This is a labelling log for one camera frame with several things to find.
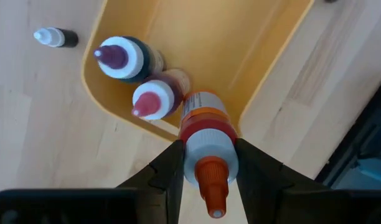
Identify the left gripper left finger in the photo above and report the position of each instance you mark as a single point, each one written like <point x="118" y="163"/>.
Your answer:
<point x="159" y="193"/>

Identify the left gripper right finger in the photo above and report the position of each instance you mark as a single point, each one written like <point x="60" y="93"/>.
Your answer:
<point x="265" y="193"/>

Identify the large orange food coloring bottle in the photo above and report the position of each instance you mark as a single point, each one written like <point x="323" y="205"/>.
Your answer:
<point x="209" y="143"/>

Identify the large pink food coloring bottle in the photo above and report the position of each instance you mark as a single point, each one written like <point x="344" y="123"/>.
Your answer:
<point x="153" y="99"/>

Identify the large purple food coloring bottle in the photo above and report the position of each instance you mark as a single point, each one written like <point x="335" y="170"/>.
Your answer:
<point x="122" y="59"/>

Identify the small dark food coloring bottle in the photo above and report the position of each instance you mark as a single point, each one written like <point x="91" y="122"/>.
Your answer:
<point x="58" y="37"/>

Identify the yellow plastic bin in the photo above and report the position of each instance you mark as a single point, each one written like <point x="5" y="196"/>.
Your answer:
<point x="215" y="46"/>

